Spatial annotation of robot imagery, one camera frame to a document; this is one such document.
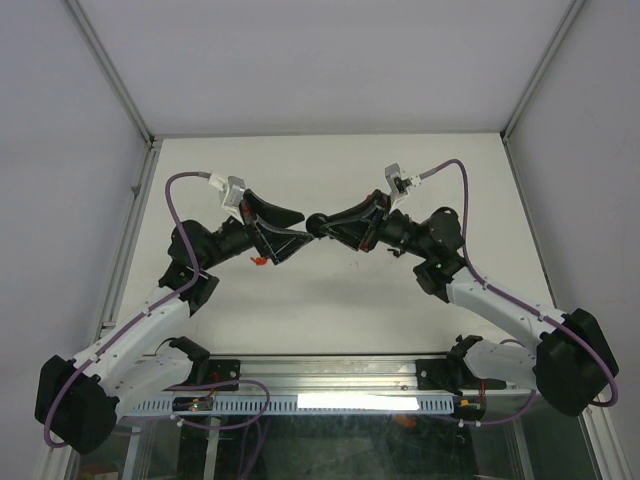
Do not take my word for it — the aluminium frame post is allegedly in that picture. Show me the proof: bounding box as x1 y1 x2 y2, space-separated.
500 0 589 145
61 0 156 148

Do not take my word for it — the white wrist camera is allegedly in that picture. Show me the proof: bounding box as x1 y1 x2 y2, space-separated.
384 163 422 211
208 174 246 221

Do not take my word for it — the right aluminium frame post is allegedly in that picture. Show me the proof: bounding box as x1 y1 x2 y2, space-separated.
500 0 589 145

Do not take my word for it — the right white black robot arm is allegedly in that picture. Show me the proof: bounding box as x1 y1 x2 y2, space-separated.
306 190 619 417

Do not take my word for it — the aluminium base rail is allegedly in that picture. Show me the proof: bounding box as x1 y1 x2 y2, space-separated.
210 352 445 394

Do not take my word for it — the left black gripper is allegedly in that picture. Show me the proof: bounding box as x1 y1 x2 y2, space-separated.
200 190 314 271

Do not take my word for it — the left aluminium frame post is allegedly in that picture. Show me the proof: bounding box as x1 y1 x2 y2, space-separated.
61 0 156 148

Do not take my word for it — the black earbud charging case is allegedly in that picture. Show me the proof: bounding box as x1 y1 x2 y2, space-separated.
306 213 329 239

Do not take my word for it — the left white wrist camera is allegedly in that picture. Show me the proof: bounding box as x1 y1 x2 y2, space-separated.
208 174 246 221

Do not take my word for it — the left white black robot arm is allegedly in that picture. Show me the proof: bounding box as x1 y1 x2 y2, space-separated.
34 190 313 455

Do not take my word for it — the white slotted cable duct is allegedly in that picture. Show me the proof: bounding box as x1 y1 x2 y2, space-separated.
128 393 454 417

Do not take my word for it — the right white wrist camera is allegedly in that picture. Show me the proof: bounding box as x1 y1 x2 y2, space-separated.
384 163 422 211

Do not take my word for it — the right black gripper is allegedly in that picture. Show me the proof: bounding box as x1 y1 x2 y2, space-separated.
319 189 432 260

